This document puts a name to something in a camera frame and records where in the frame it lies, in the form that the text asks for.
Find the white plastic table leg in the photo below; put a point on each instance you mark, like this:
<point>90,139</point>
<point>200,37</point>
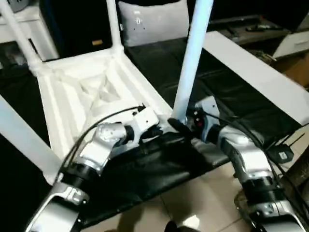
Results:
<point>114,24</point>
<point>19,34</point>
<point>190,58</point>
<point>21,140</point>

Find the white plastic table top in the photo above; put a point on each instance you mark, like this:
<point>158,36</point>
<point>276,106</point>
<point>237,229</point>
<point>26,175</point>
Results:
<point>91,87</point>

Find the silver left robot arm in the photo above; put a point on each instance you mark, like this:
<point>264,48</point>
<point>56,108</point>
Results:
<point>91,154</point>

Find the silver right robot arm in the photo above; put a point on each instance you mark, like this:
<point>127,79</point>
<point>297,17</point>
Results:
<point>246,154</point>

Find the black work mat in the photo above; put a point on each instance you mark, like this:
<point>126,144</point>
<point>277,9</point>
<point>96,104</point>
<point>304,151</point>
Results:
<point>227,92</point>

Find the white flat board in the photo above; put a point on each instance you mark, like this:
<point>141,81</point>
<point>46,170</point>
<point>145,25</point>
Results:
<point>256,72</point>

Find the black box white label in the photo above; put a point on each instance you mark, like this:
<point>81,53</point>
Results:
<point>281,153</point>

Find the dark right robot foot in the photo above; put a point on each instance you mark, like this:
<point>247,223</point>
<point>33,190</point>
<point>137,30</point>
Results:
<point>182,227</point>

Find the black low shelf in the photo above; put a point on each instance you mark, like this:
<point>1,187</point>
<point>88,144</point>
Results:
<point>241,31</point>

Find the small yellow label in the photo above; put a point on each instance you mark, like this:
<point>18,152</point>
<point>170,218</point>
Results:
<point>97,42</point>

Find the light grey cushion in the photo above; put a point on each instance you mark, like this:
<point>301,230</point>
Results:
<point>154,21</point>

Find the black remote control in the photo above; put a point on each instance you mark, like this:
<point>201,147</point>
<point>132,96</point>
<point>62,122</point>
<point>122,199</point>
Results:
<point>263,28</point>

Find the white side cabinet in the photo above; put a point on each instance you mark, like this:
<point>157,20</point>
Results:
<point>292,43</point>

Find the black cabinet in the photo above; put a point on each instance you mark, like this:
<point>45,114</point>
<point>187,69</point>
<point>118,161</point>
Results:
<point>77,24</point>

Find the white glass-door cabinet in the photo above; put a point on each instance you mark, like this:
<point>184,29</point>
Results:
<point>43,34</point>

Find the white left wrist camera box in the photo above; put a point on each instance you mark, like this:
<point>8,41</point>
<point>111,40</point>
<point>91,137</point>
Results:
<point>144,121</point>

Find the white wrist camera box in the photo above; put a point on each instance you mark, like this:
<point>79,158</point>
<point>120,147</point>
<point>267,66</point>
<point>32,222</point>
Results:
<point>144,121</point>
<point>206,108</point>

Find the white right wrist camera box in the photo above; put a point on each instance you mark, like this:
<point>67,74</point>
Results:
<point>206,108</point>

